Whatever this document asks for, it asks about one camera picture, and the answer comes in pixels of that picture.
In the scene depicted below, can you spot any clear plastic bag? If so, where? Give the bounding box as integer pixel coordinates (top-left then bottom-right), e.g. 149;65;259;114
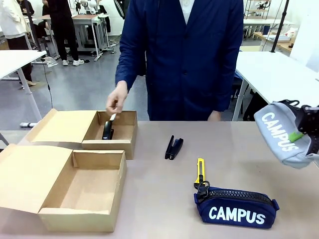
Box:
44;56;59;68

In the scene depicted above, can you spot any person's right hand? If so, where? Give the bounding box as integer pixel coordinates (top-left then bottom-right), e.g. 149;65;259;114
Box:
105;81;129;118

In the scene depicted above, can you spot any person's right forearm blue sleeve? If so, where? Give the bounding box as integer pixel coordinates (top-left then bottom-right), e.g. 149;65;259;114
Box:
115;47;150;91

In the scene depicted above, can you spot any large white table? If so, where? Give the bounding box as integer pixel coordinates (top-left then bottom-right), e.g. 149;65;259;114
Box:
231;51;319;122

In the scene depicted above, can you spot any black stapler with white tip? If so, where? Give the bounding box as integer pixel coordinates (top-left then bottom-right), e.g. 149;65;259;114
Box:
101;114;118;140

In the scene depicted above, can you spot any large brown cardboard box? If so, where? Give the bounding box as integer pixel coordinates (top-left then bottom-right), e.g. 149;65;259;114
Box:
0;143;127;234

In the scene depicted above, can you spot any wooden background table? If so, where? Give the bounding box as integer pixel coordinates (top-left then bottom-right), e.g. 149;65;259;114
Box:
254;31;294;53

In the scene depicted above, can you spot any person's left hand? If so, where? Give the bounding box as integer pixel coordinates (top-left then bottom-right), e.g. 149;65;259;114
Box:
207;110;222;122

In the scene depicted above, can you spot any white table with metal legs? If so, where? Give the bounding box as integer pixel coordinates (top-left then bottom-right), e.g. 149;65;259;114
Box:
0;50;48;127

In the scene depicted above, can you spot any small brown cardboard box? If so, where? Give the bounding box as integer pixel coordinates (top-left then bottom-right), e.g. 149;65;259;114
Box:
26;108;138;160

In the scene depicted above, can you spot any background person in white top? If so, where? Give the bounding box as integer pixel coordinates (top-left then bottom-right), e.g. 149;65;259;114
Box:
0;0;34;88

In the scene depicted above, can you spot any background person in black clothes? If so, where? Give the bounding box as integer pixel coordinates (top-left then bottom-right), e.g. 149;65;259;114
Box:
42;0;85;67

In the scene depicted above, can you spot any person torso in blue coat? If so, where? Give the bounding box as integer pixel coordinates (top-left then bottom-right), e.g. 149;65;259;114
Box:
115;0;244;122

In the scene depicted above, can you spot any grey CAMPUS pencil case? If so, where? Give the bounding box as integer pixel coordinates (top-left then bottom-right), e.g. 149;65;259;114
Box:
253;99;319;170

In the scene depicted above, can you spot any yellow utility knife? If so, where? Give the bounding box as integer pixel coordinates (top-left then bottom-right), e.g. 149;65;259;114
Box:
193;158;210;191

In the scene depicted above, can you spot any black floor cable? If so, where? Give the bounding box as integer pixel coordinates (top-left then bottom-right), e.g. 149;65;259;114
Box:
41;58;54;110

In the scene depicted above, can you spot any black tripod stand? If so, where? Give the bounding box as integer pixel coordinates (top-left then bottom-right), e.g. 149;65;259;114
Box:
270;0;291;53

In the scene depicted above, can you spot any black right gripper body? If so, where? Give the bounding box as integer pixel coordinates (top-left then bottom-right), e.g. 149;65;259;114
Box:
298;104;319;137

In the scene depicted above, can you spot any black wire shelf rack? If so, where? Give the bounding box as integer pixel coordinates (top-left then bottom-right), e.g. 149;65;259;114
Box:
244;0;272;20

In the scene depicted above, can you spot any person's left forearm blue sleeve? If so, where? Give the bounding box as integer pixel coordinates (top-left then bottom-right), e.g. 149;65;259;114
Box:
214;49;244;113

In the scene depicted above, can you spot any navy CAMPUS pencil case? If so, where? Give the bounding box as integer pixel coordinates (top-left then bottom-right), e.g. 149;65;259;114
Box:
193;180;280;226

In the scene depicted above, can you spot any background person in striped jacket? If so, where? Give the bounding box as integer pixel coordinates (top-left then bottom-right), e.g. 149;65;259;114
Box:
113;0;132;20

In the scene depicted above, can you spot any grey background desk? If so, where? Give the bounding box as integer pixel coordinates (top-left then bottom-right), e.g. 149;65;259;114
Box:
71;13;117;62

